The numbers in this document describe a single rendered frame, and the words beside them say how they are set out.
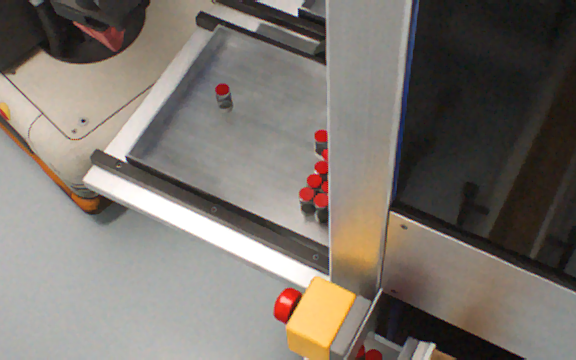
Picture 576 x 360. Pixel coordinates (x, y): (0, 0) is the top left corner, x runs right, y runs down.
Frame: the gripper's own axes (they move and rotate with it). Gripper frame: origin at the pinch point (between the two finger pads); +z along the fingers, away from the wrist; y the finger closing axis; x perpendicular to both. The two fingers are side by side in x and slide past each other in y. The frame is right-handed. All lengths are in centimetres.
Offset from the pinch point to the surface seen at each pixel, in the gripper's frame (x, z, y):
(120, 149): -4.1, 20.2, -2.0
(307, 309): -18.4, 5.6, 36.8
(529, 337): -12, 2, 59
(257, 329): 7, 108, 5
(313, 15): 28.1, 17.2, 12.4
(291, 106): 13.5, 20.1, 16.4
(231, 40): 19.5, 18.8, 2.8
